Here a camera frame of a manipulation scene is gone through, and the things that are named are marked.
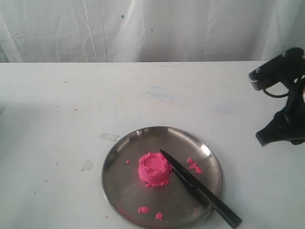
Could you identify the pink crumb front left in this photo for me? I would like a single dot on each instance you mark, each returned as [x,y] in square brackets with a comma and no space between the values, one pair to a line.
[143,209]

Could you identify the pink crumb front middle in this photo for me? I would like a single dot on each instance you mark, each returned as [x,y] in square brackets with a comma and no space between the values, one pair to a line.
[159,216]

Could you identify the clear tape piece upper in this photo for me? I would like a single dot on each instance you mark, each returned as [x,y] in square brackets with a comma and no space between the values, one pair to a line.
[109,137]

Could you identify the pink dough lump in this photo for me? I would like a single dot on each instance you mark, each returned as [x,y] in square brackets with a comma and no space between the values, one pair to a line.
[154,169]

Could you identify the pink crumb cluster right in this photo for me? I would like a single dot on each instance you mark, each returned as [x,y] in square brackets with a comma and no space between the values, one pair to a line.
[193,166]

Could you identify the white backdrop curtain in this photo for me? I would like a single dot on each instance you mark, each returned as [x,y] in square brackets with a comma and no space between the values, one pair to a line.
[149,30]

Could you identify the black kitchen knife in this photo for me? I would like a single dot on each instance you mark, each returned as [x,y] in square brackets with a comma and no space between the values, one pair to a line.
[202,193]

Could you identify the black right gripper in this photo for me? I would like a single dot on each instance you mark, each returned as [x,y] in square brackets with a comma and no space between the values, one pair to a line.
[288,124]

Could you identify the round steel plate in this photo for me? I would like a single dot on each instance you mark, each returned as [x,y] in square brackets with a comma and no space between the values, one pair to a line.
[125,192]

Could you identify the clear tape piece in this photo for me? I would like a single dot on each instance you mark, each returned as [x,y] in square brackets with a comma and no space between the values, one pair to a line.
[109,137]
[87,166]

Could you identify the clear tape piece lower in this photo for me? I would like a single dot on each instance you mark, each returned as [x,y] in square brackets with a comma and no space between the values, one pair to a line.
[87,166]

